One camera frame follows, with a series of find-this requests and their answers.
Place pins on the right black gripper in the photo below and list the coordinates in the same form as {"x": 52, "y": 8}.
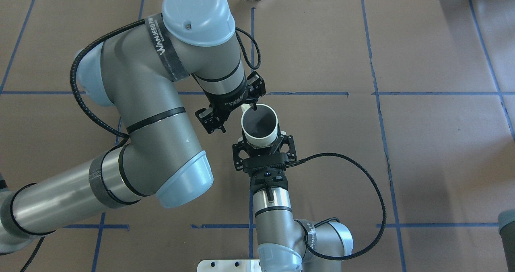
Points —
{"x": 241, "y": 156}

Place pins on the white ribbed HOME mug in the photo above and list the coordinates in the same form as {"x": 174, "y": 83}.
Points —
{"x": 260, "y": 125}

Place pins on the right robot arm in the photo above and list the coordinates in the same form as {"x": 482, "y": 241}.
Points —
{"x": 285, "y": 244}

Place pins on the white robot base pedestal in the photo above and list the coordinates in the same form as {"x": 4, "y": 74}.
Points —
{"x": 236, "y": 265}

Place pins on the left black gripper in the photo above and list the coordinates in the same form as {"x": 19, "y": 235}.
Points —
{"x": 230, "y": 102}

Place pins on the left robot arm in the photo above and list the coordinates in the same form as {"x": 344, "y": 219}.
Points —
{"x": 125, "y": 82}

